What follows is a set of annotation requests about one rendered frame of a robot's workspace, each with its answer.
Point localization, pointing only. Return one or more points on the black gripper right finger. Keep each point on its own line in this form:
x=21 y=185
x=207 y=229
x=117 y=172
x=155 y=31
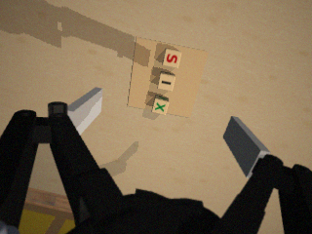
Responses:
x=246 y=212

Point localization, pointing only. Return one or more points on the cream letter block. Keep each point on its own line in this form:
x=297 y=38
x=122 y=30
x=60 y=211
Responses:
x=160 y=105
x=166 y=81
x=171 y=58

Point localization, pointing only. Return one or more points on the tan square mat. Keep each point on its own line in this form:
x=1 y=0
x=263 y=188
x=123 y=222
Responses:
x=146 y=71

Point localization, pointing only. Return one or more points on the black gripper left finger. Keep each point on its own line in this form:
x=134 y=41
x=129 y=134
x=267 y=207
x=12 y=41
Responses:
x=90 y=190

